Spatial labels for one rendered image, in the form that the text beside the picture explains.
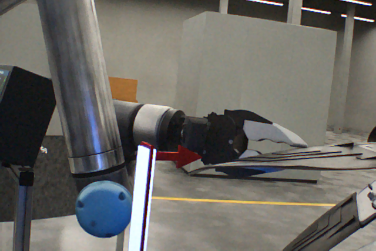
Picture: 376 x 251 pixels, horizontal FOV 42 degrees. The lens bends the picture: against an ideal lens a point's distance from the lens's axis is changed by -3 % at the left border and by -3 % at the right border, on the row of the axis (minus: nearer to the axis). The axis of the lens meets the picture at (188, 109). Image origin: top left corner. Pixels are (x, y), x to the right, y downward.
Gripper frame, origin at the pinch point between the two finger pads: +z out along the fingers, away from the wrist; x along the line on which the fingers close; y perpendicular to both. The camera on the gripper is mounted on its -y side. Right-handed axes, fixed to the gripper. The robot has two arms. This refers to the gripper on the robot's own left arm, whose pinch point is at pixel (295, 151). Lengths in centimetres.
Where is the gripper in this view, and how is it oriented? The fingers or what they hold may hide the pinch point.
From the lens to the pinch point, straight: 68.1
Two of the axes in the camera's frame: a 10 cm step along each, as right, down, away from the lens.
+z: 9.0, 1.2, -4.1
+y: 4.0, 1.0, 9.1
